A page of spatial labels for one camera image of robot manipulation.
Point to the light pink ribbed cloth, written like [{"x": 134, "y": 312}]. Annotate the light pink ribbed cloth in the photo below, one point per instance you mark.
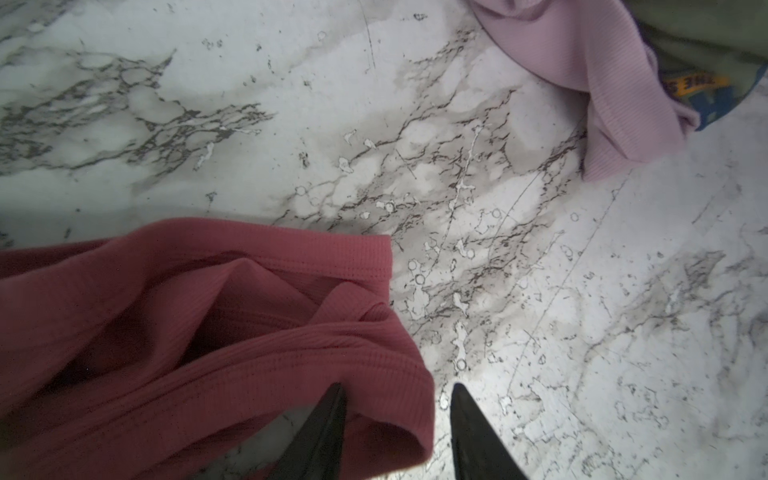
[{"x": 595, "y": 47}]

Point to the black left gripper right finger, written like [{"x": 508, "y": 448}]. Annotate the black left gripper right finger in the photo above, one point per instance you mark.
[{"x": 478, "y": 452}]

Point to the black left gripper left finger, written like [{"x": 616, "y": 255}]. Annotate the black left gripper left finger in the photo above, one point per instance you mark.
[{"x": 315, "y": 452}]

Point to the olive green cloth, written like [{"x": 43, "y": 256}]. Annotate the olive green cloth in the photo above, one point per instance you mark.
[{"x": 710, "y": 54}]

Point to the dark pink ribbed cloth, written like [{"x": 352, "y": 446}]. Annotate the dark pink ribbed cloth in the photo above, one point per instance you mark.
[{"x": 149, "y": 355}]

